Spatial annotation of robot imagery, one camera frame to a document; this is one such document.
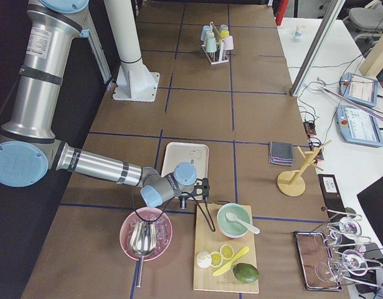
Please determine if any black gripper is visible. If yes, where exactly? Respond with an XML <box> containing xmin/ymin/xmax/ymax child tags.
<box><xmin>191</xmin><ymin>178</ymin><xmax>210</xmax><ymax>199</ymax></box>

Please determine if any wine glass rack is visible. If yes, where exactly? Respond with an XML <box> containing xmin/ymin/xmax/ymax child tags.
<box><xmin>314</xmin><ymin>207</ymin><xmax>383</xmax><ymax>288</ymax></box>

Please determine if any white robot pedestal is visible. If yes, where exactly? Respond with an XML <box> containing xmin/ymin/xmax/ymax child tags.
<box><xmin>104</xmin><ymin>0</ymin><xmax>160</xmax><ymax>102</ymax></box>

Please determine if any bamboo cutting board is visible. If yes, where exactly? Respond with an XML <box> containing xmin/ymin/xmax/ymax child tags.
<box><xmin>193</xmin><ymin>204</ymin><xmax>260</xmax><ymax>294</ymax></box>

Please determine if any upper teach pendant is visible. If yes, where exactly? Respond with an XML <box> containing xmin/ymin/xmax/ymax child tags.
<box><xmin>340</xmin><ymin>72</ymin><xmax>379</xmax><ymax>108</ymax></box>

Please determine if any teach pendant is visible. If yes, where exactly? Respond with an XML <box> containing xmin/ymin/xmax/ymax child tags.
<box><xmin>336</xmin><ymin>105</ymin><xmax>383</xmax><ymax>148</ymax></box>
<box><xmin>340</xmin><ymin>72</ymin><xmax>379</xmax><ymax>108</ymax></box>

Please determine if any lemon slice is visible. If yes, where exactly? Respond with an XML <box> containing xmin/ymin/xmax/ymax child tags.
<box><xmin>209</xmin><ymin>251</ymin><xmax>223</xmax><ymax>268</ymax></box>
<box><xmin>219</xmin><ymin>244</ymin><xmax>235</xmax><ymax>260</ymax></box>

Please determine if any metal tray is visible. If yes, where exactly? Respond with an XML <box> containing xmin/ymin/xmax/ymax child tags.
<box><xmin>293</xmin><ymin>231</ymin><xmax>343</xmax><ymax>292</ymax></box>

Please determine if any upper lemon slice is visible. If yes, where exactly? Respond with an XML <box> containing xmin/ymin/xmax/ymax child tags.
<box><xmin>219</xmin><ymin>244</ymin><xmax>235</xmax><ymax>260</ymax></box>

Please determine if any black monitor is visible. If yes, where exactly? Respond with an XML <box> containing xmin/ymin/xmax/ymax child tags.
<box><xmin>357</xmin><ymin>177</ymin><xmax>383</xmax><ymax>245</ymax></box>

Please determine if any office chair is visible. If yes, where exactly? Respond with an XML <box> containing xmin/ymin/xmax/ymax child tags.
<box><xmin>344</xmin><ymin>1</ymin><xmax>383</xmax><ymax>41</ymax></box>

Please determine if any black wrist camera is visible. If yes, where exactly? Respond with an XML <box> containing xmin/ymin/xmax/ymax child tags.
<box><xmin>179</xmin><ymin>196</ymin><xmax>187</xmax><ymax>210</ymax></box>

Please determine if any yellow cup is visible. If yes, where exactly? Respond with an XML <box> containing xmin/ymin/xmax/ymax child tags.
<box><xmin>220</xmin><ymin>29</ymin><xmax>230</xmax><ymax>39</ymax></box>

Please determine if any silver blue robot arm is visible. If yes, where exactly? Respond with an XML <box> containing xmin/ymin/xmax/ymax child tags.
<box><xmin>0</xmin><ymin>1</ymin><xmax>209</xmax><ymax>208</ymax></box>

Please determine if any green cup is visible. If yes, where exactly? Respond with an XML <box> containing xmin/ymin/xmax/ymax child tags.
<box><xmin>205</xmin><ymin>37</ymin><xmax>217</xmax><ymax>54</ymax></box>

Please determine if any metal ice scoop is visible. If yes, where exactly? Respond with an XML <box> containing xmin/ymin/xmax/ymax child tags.
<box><xmin>130</xmin><ymin>221</ymin><xmax>156</xmax><ymax>288</ymax></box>

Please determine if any white reacher grabber stick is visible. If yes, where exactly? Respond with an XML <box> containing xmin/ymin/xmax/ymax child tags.
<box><xmin>306</xmin><ymin>80</ymin><xmax>383</xmax><ymax>122</ymax></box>

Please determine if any lower lemon slice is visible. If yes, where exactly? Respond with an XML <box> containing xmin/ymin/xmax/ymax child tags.
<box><xmin>209</xmin><ymin>251</ymin><xmax>223</xmax><ymax>268</ymax></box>

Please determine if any wooden mug tree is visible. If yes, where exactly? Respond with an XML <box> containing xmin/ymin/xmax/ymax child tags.
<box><xmin>277</xmin><ymin>140</ymin><xmax>331</xmax><ymax>197</ymax></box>

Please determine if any white plastic spoon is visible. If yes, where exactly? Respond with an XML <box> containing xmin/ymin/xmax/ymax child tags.
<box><xmin>225</xmin><ymin>212</ymin><xmax>260</xmax><ymax>234</ymax></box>

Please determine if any yellow plastic knife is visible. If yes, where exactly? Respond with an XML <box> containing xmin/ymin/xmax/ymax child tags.
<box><xmin>212</xmin><ymin>245</ymin><xmax>250</xmax><ymax>277</ymax></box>

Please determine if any beige plastic tray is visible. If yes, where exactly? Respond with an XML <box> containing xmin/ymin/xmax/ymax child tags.
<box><xmin>161</xmin><ymin>142</ymin><xmax>209</xmax><ymax>179</ymax></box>

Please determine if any green bowl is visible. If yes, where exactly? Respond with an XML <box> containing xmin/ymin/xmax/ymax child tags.
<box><xmin>217</xmin><ymin>203</ymin><xmax>252</xmax><ymax>239</ymax></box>

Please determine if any white cup rack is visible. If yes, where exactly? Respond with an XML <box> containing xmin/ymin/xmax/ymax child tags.
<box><xmin>201</xmin><ymin>22</ymin><xmax>230</xmax><ymax>65</ymax></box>

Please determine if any pink cup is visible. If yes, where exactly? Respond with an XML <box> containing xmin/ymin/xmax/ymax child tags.
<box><xmin>223</xmin><ymin>36</ymin><xmax>234</xmax><ymax>50</ymax></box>

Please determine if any black box with label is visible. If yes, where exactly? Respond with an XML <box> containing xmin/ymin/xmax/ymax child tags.
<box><xmin>318</xmin><ymin>174</ymin><xmax>345</xmax><ymax>222</ymax></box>

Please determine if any folded grey cloth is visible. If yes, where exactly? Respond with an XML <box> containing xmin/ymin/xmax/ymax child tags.
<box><xmin>268</xmin><ymin>141</ymin><xmax>294</xmax><ymax>166</ymax></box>

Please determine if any paper cup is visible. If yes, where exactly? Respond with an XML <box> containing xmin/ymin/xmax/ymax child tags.
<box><xmin>293</xmin><ymin>24</ymin><xmax>305</xmax><ymax>41</ymax></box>

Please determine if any lower teach pendant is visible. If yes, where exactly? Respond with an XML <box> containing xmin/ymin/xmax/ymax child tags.
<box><xmin>336</xmin><ymin>105</ymin><xmax>383</xmax><ymax>148</ymax></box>

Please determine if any green avocado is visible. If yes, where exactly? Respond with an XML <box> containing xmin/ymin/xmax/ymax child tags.
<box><xmin>232</xmin><ymin>263</ymin><xmax>260</xmax><ymax>283</ymax></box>

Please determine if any blue cup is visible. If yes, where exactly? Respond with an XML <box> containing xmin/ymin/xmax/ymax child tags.
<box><xmin>200</xmin><ymin>25</ymin><xmax>211</xmax><ymax>42</ymax></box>

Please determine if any aluminium frame post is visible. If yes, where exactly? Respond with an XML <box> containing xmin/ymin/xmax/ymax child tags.
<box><xmin>290</xmin><ymin>0</ymin><xmax>345</xmax><ymax>97</ymax></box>

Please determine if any grey cup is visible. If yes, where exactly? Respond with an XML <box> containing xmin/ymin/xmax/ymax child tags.
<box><xmin>219</xmin><ymin>24</ymin><xmax>228</xmax><ymax>32</ymax></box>

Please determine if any pink bowl with ice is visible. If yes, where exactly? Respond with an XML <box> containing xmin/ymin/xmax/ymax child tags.
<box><xmin>120</xmin><ymin>207</ymin><xmax>173</xmax><ymax>261</ymax></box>

